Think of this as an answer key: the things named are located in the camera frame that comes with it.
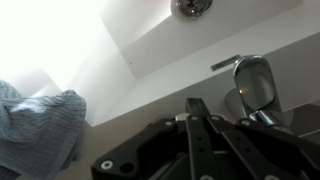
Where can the white double sink countertop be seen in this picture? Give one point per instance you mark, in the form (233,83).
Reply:
(123,54)

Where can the chrome sink tap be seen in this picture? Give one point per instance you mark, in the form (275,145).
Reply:
(255,96)

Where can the blue crumpled towel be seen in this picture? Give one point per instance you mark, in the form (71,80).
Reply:
(38,135)

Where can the left sink drain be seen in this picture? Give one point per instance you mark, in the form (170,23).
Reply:
(192,8)

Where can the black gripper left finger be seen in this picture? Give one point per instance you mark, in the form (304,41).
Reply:
(199,143)

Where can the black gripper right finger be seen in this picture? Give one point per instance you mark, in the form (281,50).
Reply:
(259,167)

